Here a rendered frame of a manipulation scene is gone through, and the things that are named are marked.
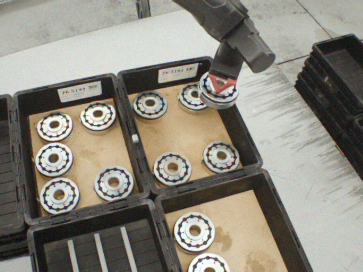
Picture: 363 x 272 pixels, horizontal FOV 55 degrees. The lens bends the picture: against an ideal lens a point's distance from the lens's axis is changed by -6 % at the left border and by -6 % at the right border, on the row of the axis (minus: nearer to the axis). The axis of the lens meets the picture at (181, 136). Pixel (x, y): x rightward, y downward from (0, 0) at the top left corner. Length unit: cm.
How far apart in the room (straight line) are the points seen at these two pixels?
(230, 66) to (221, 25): 15
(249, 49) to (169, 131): 44
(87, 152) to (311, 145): 76
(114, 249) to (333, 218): 69
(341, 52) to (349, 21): 120
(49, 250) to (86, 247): 9
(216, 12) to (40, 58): 95
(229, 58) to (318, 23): 230
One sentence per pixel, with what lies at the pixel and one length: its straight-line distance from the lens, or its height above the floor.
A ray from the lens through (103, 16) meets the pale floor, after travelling 273.
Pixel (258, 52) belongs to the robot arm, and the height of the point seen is 125.
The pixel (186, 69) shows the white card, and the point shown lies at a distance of 113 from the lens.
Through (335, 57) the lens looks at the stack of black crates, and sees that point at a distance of 204.
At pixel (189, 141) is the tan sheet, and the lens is 106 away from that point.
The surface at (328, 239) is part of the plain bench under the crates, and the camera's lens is 121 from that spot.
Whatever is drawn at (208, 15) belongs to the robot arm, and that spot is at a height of 132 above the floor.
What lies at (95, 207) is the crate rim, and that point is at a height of 93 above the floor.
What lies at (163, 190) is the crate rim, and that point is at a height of 93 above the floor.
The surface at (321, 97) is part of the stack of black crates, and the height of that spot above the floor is 41.
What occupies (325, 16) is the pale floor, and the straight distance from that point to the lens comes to 319.
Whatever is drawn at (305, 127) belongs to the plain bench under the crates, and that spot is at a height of 70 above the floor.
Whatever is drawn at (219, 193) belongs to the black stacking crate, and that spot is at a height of 87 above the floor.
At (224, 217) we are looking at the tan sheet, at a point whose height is 83.
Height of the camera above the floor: 173
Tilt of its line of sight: 57 degrees down
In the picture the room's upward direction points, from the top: 10 degrees clockwise
